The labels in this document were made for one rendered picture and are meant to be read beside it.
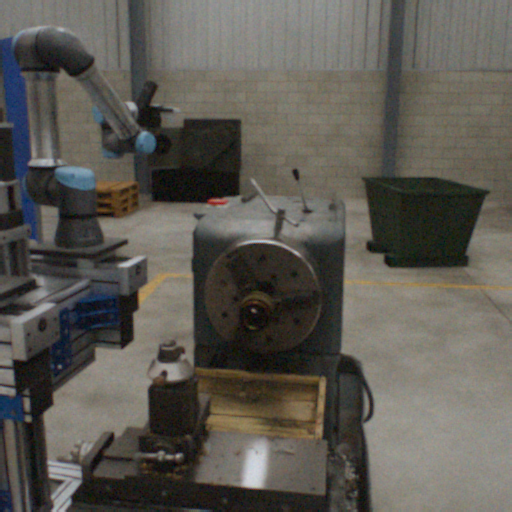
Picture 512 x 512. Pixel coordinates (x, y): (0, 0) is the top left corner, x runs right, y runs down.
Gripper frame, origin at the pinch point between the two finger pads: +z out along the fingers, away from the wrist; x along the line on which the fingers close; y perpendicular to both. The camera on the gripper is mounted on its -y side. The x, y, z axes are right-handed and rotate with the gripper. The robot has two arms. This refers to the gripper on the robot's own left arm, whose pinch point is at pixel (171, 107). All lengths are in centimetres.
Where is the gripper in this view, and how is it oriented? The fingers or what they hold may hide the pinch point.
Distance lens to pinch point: 232.8
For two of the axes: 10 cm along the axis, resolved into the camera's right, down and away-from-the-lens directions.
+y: -1.2, 9.4, 3.1
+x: 8.0, 2.8, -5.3
